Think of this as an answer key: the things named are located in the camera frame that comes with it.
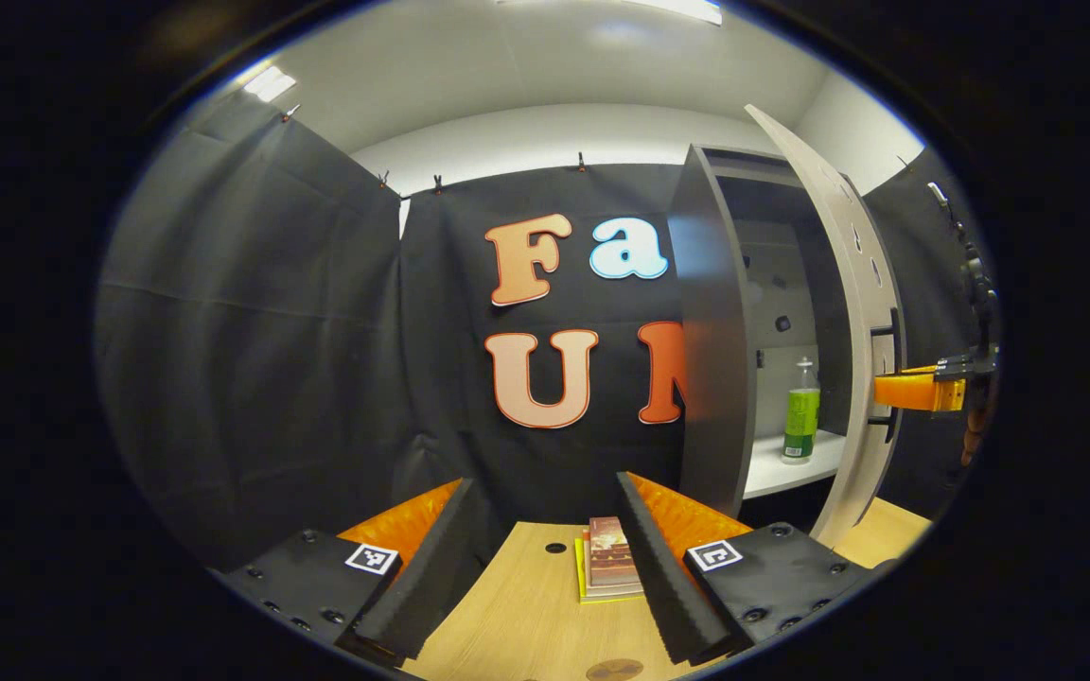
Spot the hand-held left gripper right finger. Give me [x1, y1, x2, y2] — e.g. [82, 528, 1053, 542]
[616, 471, 872, 666]

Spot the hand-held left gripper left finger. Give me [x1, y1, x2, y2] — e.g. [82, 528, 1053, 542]
[214, 478, 475, 668]

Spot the green label bottle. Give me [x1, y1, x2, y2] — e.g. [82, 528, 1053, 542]
[782, 357, 822, 464]

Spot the grey cabinet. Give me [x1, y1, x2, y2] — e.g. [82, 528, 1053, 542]
[666, 144, 887, 531]

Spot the red brown book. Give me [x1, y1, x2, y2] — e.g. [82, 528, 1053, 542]
[586, 516, 642, 589]

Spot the yellow book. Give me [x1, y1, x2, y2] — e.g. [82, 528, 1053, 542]
[573, 537, 645, 604]

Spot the black backdrop cloth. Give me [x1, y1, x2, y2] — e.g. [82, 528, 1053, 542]
[96, 90, 1000, 568]

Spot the large ceiling light panel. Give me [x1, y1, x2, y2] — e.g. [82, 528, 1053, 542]
[498, 0, 724, 25]

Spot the small ceiling light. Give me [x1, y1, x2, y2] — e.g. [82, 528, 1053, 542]
[242, 64, 298, 103]

